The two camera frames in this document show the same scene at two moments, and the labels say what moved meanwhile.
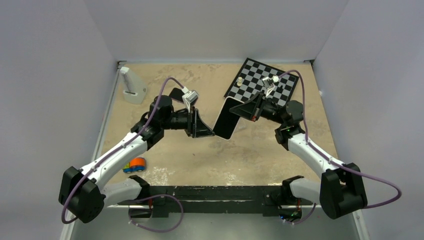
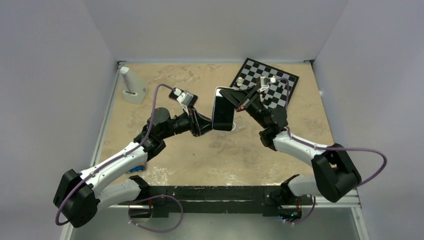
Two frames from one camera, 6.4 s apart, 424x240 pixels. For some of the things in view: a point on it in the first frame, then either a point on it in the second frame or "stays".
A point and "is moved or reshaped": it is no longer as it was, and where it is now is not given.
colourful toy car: [135, 163] stays
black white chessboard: [248, 82] stays
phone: [227, 121] is moved or reshaped
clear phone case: [242, 124] stays
